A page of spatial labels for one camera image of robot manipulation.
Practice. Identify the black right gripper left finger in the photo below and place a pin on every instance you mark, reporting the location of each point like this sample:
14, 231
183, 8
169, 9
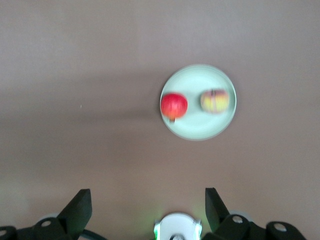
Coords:
75, 215

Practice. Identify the red pomegranate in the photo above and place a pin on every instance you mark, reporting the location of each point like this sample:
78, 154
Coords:
173, 105

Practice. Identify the light green round plate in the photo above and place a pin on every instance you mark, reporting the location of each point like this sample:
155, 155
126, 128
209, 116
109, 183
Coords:
200, 125

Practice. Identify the green and red peach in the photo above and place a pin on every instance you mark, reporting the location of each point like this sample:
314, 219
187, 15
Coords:
215, 102

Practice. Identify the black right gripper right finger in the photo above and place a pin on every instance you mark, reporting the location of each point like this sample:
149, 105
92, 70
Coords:
217, 215

